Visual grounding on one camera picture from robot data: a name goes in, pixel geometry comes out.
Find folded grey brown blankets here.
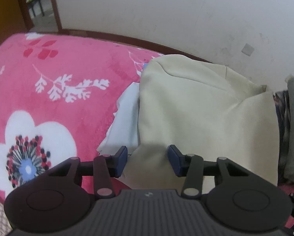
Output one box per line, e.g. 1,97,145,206
274,76,294,184

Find pink floral blanket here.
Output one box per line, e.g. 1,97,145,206
0,33,159,202

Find beige zip hoodie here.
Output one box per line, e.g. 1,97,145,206
121,55,279,190

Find folded white towel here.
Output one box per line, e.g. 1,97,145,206
97,83,140,155

